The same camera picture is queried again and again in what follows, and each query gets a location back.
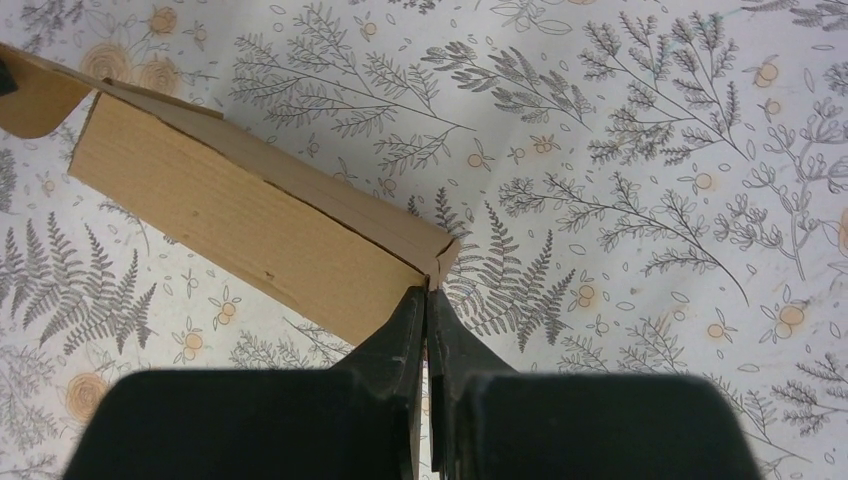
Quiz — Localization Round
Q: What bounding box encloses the floral patterned table mat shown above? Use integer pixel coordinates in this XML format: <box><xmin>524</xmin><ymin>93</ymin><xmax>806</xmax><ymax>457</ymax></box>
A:
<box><xmin>1</xmin><ymin>1</ymin><xmax>847</xmax><ymax>479</ymax></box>

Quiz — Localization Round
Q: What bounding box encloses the brown cardboard box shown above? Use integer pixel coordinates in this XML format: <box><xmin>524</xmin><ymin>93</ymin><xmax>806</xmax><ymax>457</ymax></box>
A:
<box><xmin>1</xmin><ymin>45</ymin><xmax>461</xmax><ymax>345</ymax></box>

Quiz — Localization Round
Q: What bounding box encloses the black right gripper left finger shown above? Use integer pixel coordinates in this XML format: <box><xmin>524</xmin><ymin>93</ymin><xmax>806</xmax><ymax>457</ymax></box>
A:
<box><xmin>331</xmin><ymin>287</ymin><xmax>427</xmax><ymax>479</ymax></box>

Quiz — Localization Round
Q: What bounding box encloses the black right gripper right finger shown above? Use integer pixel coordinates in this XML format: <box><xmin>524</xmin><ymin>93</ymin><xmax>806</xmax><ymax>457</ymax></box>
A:
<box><xmin>426</xmin><ymin>290</ymin><xmax>515</xmax><ymax>479</ymax></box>

